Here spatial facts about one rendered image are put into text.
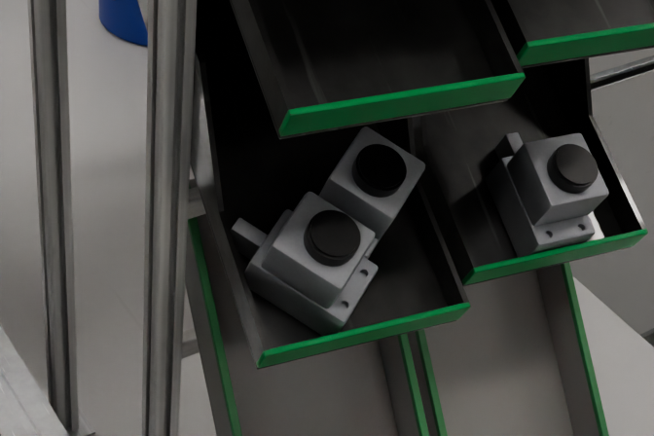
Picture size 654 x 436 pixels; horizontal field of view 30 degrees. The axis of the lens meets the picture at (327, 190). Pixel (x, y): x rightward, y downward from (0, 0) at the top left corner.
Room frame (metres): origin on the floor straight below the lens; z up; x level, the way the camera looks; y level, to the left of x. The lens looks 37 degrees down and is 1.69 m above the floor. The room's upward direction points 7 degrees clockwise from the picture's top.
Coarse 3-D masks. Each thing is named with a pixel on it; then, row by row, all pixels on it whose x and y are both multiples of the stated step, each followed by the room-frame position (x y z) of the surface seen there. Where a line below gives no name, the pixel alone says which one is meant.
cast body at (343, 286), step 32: (288, 224) 0.52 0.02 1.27; (320, 224) 0.51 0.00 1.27; (352, 224) 0.52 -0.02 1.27; (256, 256) 0.52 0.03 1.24; (288, 256) 0.50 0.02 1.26; (320, 256) 0.50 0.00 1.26; (352, 256) 0.51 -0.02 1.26; (256, 288) 0.52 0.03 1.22; (288, 288) 0.51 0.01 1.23; (320, 288) 0.49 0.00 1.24; (352, 288) 0.52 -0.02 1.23; (320, 320) 0.50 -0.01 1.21
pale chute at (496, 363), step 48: (480, 288) 0.69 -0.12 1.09; (528, 288) 0.70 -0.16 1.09; (432, 336) 0.65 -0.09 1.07; (480, 336) 0.66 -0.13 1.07; (528, 336) 0.67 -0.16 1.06; (576, 336) 0.66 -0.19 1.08; (432, 384) 0.59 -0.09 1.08; (480, 384) 0.63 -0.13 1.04; (528, 384) 0.65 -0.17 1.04; (576, 384) 0.64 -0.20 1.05; (432, 432) 0.58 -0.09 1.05; (480, 432) 0.61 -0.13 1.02; (528, 432) 0.62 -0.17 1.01; (576, 432) 0.63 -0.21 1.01
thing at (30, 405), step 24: (0, 336) 0.70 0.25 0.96; (0, 360) 0.67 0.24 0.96; (0, 384) 0.66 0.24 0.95; (24, 384) 0.65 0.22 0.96; (0, 408) 0.63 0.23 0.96; (24, 408) 0.63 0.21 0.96; (48, 408) 0.63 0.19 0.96; (0, 432) 0.60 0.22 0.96; (24, 432) 0.60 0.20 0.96; (48, 432) 0.61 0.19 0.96
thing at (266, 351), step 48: (144, 0) 0.67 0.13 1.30; (240, 48) 0.68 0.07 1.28; (240, 96) 0.64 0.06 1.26; (192, 144) 0.59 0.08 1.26; (240, 144) 0.61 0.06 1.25; (288, 144) 0.62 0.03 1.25; (336, 144) 0.63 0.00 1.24; (240, 192) 0.58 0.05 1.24; (288, 192) 0.59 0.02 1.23; (384, 240) 0.58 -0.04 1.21; (432, 240) 0.58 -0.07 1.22; (240, 288) 0.51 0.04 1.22; (384, 288) 0.55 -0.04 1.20; (432, 288) 0.56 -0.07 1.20; (288, 336) 0.50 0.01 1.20; (336, 336) 0.50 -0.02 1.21; (384, 336) 0.52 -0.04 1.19
